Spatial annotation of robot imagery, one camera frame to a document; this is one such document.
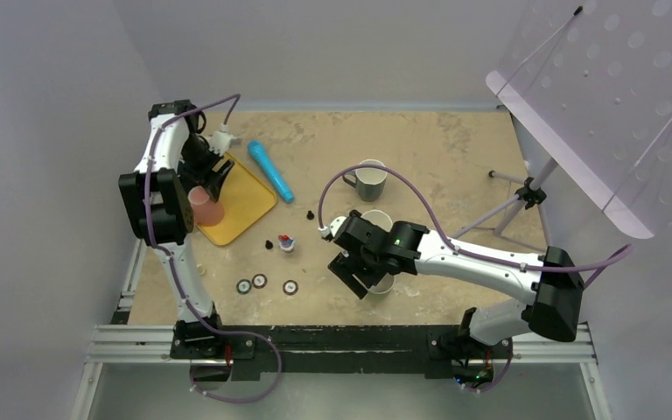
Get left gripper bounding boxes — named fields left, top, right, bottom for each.
left=178, top=134, right=235, bottom=201

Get light green mug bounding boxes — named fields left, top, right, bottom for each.
left=367, top=274, right=395, bottom=295

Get pink mug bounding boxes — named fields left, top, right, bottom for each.
left=187, top=186, right=225, bottom=227

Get black mug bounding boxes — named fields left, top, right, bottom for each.
left=361, top=209, right=393, bottom=232

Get grey mug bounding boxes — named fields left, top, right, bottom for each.
left=341, top=159, right=388, bottom=202

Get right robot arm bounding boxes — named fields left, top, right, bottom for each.
left=318, top=210, right=584, bottom=356

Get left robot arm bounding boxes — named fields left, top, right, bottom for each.
left=118, top=99, right=235, bottom=358

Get yellow tray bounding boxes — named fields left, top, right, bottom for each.
left=198, top=152, right=277, bottom=247

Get blue plastic tube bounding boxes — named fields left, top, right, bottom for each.
left=247, top=140, right=295, bottom=204

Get right round token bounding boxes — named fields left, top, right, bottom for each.
left=283, top=280, right=298, bottom=296

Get black base bar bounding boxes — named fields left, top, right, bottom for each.
left=170, top=325, right=510, bottom=383

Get translucent perforated panel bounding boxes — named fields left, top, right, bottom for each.
left=486, top=1, right=672, bottom=239

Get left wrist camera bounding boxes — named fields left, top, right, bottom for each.
left=207, top=122, right=242, bottom=157

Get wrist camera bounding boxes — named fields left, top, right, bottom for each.
left=207, top=122, right=242, bottom=157
left=318, top=216, right=347, bottom=241

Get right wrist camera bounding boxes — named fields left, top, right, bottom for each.
left=318, top=216, right=347, bottom=241

